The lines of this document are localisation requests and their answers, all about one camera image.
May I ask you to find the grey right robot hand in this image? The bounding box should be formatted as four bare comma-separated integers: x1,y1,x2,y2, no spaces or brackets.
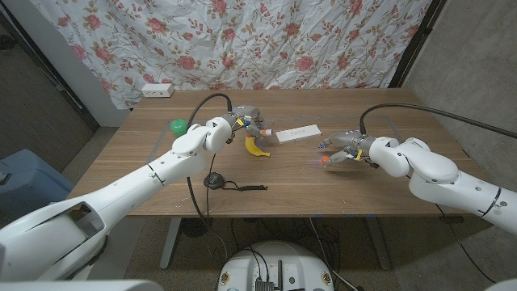
317,129,376,169

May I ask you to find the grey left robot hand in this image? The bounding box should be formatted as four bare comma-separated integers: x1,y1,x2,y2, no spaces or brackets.
221,104,267,141

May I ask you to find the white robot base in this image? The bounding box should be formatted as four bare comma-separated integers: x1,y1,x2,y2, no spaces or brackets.
216,241,335,291

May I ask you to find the yellow toy banana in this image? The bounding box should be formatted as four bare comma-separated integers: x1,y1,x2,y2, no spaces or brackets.
244,135,271,158

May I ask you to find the green toy apple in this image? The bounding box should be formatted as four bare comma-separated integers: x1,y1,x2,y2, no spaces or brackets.
170,118,189,137

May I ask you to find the white stylus pen box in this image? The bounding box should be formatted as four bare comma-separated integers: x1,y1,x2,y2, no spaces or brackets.
275,124,323,145

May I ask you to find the floral curtain backdrop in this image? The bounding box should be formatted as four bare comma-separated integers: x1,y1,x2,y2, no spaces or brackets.
30,0,433,110

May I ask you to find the white power strip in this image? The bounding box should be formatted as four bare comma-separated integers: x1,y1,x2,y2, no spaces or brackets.
140,82,175,99

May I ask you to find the grey table leg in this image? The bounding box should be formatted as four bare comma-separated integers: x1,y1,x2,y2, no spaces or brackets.
159,217,182,271
365,217,392,271

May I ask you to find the black backdrop pole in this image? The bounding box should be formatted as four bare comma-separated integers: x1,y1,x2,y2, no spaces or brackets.
389,0,448,89

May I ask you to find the black round floor object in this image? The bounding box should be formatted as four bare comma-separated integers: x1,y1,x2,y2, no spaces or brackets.
180,217,214,238

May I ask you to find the blue plastic bin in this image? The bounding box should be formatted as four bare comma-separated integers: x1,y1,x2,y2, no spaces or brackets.
0,148,76,230

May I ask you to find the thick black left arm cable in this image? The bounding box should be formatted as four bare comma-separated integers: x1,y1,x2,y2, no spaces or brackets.
186,93,234,130

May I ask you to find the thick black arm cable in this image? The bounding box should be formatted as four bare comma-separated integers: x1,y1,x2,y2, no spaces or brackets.
186,93,234,130
359,103,517,141

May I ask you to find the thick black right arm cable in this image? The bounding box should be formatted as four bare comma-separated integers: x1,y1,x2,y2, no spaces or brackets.
359,103,517,141

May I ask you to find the black stopwatch with lanyard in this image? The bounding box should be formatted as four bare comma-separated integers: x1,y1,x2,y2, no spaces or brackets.
203,171,269,192

